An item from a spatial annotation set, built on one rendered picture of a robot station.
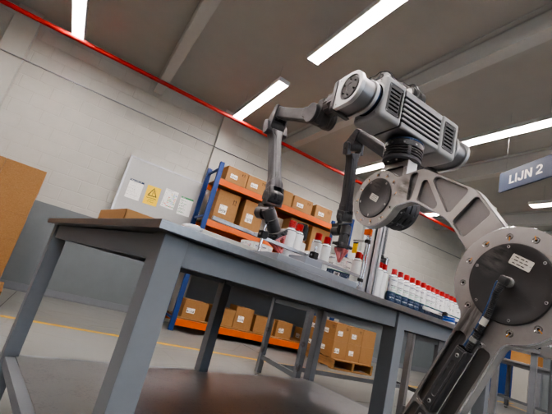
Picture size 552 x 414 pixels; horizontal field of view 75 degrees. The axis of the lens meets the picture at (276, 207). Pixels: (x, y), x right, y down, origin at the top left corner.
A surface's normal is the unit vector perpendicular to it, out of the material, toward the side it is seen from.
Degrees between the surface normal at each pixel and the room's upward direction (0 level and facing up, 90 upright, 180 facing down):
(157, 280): 90
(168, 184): 90
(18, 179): 90
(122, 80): 90
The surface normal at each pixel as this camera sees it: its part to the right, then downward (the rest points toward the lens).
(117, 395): 0.65, -0.02
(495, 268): -0.83, -0.33
